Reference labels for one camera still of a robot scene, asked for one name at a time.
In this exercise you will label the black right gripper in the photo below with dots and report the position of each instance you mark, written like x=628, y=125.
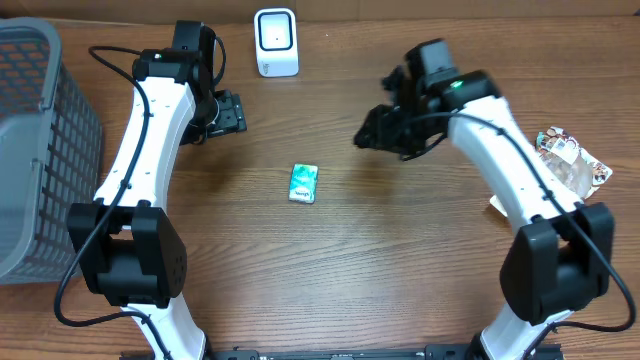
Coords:
x=375, y=126

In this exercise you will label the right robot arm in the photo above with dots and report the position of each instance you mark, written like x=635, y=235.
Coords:
x=559, y=260

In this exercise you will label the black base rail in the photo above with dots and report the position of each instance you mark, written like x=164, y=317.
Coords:
x=340, y=355

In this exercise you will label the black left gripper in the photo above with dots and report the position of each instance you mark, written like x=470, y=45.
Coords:
x=233, y=113

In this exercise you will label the green tissue pack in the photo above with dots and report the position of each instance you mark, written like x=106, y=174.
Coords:
x=303, y=183

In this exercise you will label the white barcode scanner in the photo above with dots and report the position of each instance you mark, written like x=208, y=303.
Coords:
x=276, y=45

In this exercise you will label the grey plastic mesh basket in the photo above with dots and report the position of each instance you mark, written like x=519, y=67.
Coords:
x=51, y=152

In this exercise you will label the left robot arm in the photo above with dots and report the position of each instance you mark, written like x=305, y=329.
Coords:
x=126, y=247

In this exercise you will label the beige clear pouch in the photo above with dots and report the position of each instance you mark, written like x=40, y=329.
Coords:
x=575, y=165

